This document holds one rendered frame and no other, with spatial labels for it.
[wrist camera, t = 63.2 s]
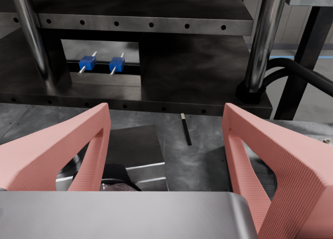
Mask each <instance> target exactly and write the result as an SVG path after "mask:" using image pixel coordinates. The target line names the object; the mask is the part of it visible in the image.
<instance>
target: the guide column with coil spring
mask: <svg viewBox="0 0 333 239"><path fill-rule="evenodd" d="M12 1H13V4H14V7H15V10H16V13H17V15H18V18H19V21H20V24H21V27H22V29H23V32H24V35H25V38H26V41H27V44H28V46H29V49H30V52H31V55H32V58H33V61H34V63H35V66H36V69H37V72H38V75H39V78H40V80H41V83H42V86H44V87H52V86H55V85H56V84H57V79H56V75H55V72H54V69H53V66H52V62H51V59H50V56H49V53H48V49H47V46H46V43H45V40H44V36H43V33H42V30H41V27H40V24H39V20H38V17H37V14H36V11H35V7H34V4H33V1H32V0H12Z"/></svg>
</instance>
